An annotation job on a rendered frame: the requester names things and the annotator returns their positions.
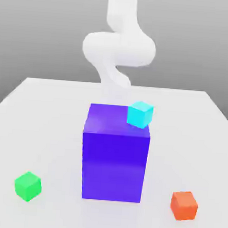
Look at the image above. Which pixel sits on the large purple box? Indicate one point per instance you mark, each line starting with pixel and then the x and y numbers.
pixel 113 164

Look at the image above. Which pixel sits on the small green cube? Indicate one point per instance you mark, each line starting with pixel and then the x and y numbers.
pixel 28 186

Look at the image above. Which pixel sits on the small orange cube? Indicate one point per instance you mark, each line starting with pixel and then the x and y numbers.
pixel 184 206

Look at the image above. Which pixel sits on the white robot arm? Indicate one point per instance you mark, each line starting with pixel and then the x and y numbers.
pixel 119 48

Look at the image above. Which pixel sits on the small cyan cube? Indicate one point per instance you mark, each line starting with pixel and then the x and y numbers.
pixel 140 114

